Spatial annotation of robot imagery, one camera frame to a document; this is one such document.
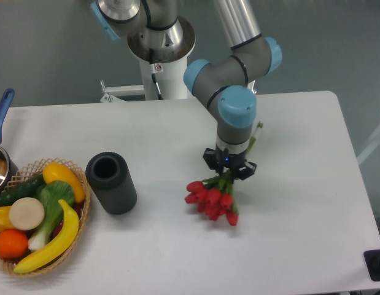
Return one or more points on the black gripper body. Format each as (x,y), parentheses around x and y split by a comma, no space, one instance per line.
(229,160)

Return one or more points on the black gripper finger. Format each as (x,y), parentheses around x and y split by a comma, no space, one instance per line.
(210,157)
(244,171)

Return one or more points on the red tulip bouquet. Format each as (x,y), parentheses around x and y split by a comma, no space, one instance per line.
(214,197)

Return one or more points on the dark grey ribbed vase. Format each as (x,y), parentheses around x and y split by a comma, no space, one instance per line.
(109,177)

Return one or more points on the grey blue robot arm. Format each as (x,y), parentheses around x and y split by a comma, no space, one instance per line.
(162,40)

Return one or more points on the red fruit in basket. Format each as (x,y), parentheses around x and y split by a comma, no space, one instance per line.
(78,209)

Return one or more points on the yellow lemon squash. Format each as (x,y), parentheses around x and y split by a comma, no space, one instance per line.
(59,172)

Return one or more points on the black device at table edge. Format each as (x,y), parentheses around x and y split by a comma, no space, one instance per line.
(372,260)

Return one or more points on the yellow banana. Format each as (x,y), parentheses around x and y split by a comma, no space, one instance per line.
(55,247)

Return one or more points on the green bok choy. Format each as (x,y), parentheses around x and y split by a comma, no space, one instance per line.
(49,197)

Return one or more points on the wicker fruit basket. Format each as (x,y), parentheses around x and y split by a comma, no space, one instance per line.
(32,170)

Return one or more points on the beige round disc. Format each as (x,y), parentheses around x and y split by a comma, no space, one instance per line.
(26,213)

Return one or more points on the green cucumber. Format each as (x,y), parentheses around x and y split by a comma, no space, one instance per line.
(24,189)

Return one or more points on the yellow bell pepper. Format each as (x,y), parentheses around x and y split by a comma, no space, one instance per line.
(5,223)

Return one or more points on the orange fruit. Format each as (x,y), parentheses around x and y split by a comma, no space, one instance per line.
(13,244)

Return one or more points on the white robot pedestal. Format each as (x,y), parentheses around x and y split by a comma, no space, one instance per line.
(179,80)

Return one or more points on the white frame at right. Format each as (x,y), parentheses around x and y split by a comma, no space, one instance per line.
(369,146)

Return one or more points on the blue handled saucepan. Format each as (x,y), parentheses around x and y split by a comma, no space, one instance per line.
(7,167)

